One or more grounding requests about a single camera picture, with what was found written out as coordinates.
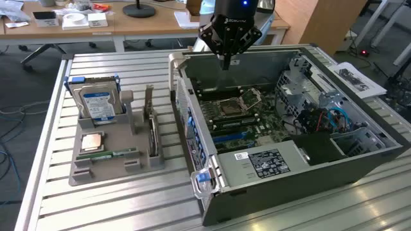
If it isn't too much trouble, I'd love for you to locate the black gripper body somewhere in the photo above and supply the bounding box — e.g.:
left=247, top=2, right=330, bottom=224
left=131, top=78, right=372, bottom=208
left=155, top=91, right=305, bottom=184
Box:
left=210, top=0, right=259, bottom=49

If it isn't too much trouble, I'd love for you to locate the Nvidia graphics card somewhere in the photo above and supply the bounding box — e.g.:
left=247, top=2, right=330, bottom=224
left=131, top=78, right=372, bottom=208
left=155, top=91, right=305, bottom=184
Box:
left=143, top=84, right=162, bottom=157

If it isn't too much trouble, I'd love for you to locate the white papers pile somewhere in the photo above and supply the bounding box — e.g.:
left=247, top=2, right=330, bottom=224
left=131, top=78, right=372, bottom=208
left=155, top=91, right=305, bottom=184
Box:
left=174, top=11, right=203, bottom=29

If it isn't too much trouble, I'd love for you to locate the wooden desk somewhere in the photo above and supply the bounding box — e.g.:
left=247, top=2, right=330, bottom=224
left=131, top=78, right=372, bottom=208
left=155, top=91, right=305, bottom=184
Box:
left=0, top=0, right=290, bottom=52

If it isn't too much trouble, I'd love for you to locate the wooden cabinet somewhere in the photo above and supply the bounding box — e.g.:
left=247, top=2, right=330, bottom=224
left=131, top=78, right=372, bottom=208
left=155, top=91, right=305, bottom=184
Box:
left=274, top=0, right=369, bottom=55

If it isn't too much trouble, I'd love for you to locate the black round lamp base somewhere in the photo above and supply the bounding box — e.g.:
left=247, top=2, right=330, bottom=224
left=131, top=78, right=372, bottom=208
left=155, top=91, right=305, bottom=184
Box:
left=122, top=0, right=158, bottom=18

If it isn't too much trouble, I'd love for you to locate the silver socket cover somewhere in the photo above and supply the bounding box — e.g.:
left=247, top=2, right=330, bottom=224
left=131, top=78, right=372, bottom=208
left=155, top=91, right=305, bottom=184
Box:
left=241, top=88, right=263, bottom=109

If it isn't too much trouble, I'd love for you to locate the silver perforated drive cage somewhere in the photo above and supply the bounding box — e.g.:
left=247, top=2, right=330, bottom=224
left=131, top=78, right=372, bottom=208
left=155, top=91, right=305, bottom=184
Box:
left=276, top=54, right=346, bottom=114

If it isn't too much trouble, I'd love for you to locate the CPU socket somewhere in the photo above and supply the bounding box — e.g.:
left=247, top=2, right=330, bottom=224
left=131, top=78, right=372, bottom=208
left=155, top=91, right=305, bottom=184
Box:
left=217, top=98, right=249, bottom=118

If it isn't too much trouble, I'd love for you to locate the plain white box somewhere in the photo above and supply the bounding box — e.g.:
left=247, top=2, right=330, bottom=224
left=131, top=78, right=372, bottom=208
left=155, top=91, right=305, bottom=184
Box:
left=87, top=13, right=109, bottom=28

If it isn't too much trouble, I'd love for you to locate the green motherboard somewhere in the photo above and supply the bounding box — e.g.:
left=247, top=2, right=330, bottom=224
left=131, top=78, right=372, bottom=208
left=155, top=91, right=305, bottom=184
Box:
left=189, top=79, right=294, bottom=154

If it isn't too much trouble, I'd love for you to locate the printed paper stack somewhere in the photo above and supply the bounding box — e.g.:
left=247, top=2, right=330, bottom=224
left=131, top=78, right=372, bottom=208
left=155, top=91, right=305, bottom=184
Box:
left=330, top=62, right=389, bottom=100

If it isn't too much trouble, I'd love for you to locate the flat white box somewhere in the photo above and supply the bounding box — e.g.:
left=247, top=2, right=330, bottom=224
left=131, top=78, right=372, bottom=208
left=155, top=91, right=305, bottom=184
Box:
left=62, top=19, right=91, bottom=31

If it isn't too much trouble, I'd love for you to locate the white tape roll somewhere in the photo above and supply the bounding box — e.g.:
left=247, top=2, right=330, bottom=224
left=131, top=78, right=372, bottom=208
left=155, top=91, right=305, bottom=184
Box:
left=63, top=13, right=86, bottom=24

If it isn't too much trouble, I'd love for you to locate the blue expansion slot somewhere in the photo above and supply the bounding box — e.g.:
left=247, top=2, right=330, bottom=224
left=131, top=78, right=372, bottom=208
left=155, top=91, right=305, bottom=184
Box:
left=214, top=131, right=254, bottom=145

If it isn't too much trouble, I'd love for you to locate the hard disk in blue caddy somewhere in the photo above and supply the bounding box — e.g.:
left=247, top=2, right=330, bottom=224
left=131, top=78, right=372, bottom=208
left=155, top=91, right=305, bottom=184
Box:
left=66, top=76, right=122, bottom=126

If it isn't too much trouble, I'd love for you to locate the white box with black inside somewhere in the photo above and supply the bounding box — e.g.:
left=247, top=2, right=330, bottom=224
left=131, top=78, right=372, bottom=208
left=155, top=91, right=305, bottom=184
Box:
left=33, top=11, right=61, bottom=27

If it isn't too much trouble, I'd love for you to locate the black plastic shroud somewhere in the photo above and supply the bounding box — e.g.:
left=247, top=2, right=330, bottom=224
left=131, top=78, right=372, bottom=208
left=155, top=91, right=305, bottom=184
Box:
left=292, top=133, right=349, bottom=167

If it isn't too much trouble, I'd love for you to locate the grey plastic parts rack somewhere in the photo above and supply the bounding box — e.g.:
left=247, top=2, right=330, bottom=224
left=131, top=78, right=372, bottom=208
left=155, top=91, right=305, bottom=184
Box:
left=69, top=84, right=167, bottom=187

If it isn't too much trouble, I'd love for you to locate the black chair base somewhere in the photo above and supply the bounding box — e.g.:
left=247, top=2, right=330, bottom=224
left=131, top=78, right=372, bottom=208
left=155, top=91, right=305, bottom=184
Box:
left=19, top=43, right=69, bottom=72

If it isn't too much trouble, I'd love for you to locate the copper-topped CPU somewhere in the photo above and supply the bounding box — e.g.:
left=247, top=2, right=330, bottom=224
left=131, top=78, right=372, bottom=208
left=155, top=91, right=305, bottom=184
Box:
left=81, top=133, right=105, bottom=153

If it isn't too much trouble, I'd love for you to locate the silver disk bay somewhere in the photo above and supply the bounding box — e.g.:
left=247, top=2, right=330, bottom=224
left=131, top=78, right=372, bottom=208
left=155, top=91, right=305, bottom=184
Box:
left=330, top=127, right=386, bottom=157

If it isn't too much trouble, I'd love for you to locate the grey power supply unit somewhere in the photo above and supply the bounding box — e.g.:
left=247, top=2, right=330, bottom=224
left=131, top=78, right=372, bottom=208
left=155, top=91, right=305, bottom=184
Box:
left=218, top=141, right=312, bottom=188

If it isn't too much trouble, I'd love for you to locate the green RAM stick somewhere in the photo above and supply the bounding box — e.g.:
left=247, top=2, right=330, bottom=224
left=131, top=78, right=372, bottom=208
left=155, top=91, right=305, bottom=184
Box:
left=77, top=148, right=138, bottom=160

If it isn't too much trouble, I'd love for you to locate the clear plastic bag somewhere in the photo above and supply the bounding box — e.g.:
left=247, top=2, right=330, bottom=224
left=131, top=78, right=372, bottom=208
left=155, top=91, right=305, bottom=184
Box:
left=0, top=0, right=33, bottom=22

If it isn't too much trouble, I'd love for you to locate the open dark PC case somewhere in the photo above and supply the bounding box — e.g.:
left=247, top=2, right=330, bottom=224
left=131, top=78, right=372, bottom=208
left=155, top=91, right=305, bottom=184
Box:
left=169, top=43, right=406, bottom=227

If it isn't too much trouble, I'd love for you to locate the red wire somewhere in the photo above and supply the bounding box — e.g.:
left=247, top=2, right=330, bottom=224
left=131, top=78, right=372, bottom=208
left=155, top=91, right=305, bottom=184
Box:
left=317, top=110, right=326, bottom=132

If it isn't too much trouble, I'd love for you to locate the blue wire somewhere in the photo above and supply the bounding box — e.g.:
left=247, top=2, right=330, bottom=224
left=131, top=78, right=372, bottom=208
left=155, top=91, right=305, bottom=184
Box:
left=328, top=107, right=354, bottom=132

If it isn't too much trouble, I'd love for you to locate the blue floor cable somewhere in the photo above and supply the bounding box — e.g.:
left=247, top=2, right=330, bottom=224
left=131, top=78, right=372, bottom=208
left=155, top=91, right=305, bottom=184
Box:
left=0, top=113, right=26, bottom=205

